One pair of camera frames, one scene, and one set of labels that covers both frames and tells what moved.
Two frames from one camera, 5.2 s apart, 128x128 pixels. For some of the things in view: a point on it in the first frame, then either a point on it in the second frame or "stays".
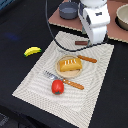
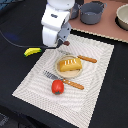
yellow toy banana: [32, 50] stays
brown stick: [81, 42] -> [66, 43]
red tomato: [57, 87] stays
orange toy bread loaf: [70, 64] stays
